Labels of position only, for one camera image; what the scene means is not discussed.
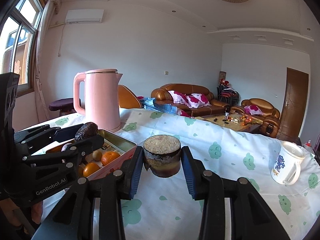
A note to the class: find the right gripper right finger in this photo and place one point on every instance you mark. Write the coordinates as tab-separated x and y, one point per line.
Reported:
205	185

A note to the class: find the white enamel mug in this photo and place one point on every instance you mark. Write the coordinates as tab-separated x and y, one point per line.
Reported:
287	166

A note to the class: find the long brown leather sofa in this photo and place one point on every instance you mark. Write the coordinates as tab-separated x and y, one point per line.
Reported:
194	100

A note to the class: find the tall cut sugarcane piece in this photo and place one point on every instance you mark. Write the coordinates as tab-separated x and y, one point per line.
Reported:
162	155

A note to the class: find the brown wooden door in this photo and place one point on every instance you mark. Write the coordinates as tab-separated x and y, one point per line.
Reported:
293	110

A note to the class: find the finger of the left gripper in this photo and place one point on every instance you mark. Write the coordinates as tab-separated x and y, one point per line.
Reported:
35	139
73	154

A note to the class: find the cloud pattern tablecloth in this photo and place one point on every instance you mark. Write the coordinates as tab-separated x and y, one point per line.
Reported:
256	207

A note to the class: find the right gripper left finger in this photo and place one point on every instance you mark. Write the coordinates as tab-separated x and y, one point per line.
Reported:
120	185

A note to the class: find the cluttered coffee table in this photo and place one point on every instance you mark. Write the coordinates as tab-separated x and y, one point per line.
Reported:
236	122

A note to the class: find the orange half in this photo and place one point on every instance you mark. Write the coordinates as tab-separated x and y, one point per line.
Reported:
90	168

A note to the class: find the small yellow-brown longan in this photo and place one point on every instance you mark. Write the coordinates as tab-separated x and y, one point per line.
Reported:
97	155

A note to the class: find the orange leather chair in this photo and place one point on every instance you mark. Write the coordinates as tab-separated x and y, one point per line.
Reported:
127	99

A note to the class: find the pink electric kettle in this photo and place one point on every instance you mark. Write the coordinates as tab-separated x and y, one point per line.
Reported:
95	96

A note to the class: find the pink metal tin box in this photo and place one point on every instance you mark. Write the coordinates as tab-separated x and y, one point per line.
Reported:
67	173

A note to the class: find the brown leather armchair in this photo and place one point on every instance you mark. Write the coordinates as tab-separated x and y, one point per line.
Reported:
262	110

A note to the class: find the left hand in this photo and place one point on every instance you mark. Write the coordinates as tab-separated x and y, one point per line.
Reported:
29	217

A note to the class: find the whole orange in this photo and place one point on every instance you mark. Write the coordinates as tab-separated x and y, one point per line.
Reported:
108	157

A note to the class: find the stacked dark chairs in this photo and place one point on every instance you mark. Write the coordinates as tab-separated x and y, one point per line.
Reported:
227	94

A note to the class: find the purple cushioned stool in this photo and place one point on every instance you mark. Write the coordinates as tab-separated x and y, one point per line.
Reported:
63	106

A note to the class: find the white air conditioner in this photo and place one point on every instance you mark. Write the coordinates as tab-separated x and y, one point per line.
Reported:
84	16

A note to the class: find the window with frame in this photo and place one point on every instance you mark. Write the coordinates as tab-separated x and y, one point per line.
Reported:
18	38

